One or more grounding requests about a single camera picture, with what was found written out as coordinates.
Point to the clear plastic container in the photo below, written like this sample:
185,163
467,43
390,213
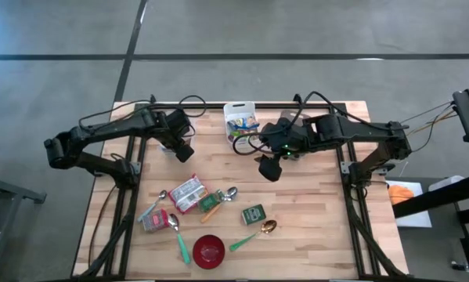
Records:
194,137

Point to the small black device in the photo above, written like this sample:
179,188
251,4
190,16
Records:
459,267

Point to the white plastic bin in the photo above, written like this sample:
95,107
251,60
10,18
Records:
251,110

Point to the white plastic tub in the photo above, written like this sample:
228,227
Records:
445,182

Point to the orange object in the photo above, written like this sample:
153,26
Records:
400,194

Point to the red bowl black outside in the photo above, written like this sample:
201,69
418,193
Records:
208,252

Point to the red white snack packet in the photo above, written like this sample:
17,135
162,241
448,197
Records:
188,194

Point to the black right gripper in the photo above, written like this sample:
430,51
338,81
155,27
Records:
279,141

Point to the grey translucent plastic bin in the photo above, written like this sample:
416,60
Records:
285,116

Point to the dark green tea tin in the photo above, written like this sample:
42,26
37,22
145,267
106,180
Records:
253,214

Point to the green label spice jar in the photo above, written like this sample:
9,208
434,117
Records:
208,202

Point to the grey side table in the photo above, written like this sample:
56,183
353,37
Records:
7,188

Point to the blue white snack packet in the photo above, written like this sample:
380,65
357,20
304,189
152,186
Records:
242,123

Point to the black table frame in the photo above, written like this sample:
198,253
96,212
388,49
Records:
214,105

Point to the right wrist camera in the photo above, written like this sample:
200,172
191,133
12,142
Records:
270,168

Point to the green orange snack packet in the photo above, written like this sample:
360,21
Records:
238,137

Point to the red grey small box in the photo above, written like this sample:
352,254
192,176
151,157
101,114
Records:
155,220

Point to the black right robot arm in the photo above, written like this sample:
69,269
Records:
359,127

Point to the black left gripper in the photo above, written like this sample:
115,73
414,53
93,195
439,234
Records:
180,136

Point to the white sheet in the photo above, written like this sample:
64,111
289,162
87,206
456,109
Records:
414,219

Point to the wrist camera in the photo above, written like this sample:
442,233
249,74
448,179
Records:
184,153
270,168

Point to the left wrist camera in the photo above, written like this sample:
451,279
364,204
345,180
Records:
184,153

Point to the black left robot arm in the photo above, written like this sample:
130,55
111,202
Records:
101,125

